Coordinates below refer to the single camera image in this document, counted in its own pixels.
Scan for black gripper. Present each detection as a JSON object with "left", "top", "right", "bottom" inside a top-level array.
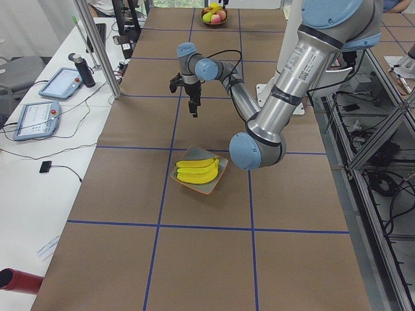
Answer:
[
  {"left": 184, "top": 82, "right": 202, "bottom": 118},
  {"left": 218, "top": 0, "right": 229, "bottom": 7}
]

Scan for yellow banana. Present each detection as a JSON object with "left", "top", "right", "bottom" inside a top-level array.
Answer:
[
  {"left": 176, "top": 157, "right": 219, "bottom": 168},
  {"left": 176, "top": 162, "right": 219, "bottom": 174},
  {"left": 177, "top": 165, "right": 219, "bottom": 184},
  {"left": 206, "top": 3, "right": 222, "bottom": 11}
]

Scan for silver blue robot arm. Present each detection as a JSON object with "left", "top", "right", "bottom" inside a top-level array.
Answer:
[{"left": 169, "top": 1, "right": 383, "bottom": 170}]

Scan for woven fruit basket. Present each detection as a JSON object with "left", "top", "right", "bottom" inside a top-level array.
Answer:
[{"left": 200, "top": 6, "right": 228, "bottom": 26}]

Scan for grey square plate orange rim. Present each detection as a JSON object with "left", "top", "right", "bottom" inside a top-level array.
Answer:
[{"left": 170, "top": 146, "right": 228, "bottom": 195}]

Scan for pink peach lower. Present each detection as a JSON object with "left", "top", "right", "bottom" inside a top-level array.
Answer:
[{"left": 210, "top": 10, "right": 227, "bottom": 25}]

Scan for green pear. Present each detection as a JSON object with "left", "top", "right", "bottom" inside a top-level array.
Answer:
[{"left": 202, "top": 12, "right": 212, "bottom": 23}]

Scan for black monitor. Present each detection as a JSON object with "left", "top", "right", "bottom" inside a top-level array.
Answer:
[{"left": 112, "top": 0, "right": 141, "bottom": 40}]

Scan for black water bottle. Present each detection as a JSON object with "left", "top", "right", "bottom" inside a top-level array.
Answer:
[{"left": 68, "top": 53, "right": 95, "bottom": 87}]

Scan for teach pendant far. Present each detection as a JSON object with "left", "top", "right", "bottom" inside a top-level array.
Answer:
[{"left": 38, "top": 67, "right": 83, "bottom": 100}]

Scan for teach pendant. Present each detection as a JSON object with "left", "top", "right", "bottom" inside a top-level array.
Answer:
[
  {"left": 14, "top": 100, "right": 61, "bottom": 141},
  {"left": 38, "top": 67, "right": 83, "bottom": 100}
]

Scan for teach pendant near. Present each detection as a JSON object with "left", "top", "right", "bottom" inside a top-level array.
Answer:
[{"left": 14, "top": 100, "right": 61, "bottom": 141}]

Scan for small black puck device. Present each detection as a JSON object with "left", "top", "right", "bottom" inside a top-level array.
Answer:
[{"left": 39, "top": 161, "right": 52, "bottom": 174}]

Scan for red cylinder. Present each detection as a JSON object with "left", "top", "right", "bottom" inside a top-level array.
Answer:
[{"left": 1, "top": 268, "right": 43, "bottom": 295}]

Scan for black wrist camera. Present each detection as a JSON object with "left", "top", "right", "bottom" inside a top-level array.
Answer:
[{"left": 169, "top": 73, "right": 185, "bottom": 93}]

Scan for aluminium frame post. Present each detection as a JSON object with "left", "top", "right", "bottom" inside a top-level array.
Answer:
[{"left": 73, "top": 0, "right": 121, "bottom": 99}]

